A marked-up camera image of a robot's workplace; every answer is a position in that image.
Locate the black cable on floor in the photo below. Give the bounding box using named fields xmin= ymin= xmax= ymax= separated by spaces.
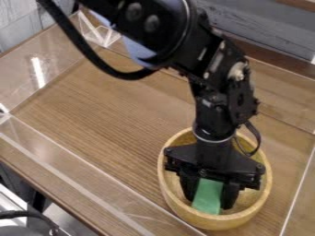
xmin=0 ymin=209 xmax=60 ymax=236

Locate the green rectangular block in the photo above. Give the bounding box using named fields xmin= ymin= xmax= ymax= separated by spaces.
xmin=192 ymin=179 xmax=223 ymax=215

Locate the brown wooden bowl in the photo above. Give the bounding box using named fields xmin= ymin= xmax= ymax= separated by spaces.
xmin=157 ymin=128 xmax=273 ymax=231

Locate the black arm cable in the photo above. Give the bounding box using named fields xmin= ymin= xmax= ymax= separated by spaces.
xmin=36 ymin=0 xmax=161 ymax=82

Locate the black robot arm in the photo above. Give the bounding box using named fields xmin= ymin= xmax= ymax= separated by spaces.
xmin=78 ymin=0 xmax=265 ymax=209

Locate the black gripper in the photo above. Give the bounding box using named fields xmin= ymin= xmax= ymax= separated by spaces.
xmin=164 ymin=136 xmax=265 ymax=210

